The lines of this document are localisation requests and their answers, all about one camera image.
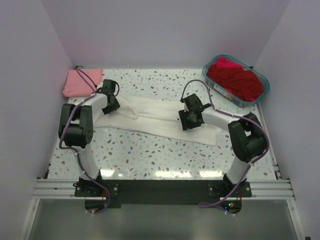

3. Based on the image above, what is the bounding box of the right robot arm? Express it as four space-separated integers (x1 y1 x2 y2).
178 94 268 197

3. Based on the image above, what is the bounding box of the aluminium frame rail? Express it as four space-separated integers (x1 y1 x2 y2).
18 147 311 240

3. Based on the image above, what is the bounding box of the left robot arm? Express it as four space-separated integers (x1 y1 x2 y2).
58 79 120 196

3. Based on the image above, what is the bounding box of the teal plastic basket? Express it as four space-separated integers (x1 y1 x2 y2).
202 54 270 108

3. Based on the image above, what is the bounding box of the folded pink t shirt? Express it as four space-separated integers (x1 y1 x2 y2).
62 68 103 98

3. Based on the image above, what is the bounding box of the dark red t shirt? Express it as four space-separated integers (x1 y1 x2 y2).
206 65 264 102

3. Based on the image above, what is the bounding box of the bright pink t shirt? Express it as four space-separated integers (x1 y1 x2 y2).
213 56 244 70

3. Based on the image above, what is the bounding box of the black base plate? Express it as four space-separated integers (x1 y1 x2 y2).
73 179 253 213

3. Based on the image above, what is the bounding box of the white t shirt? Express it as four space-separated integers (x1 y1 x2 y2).
93 94 217 146

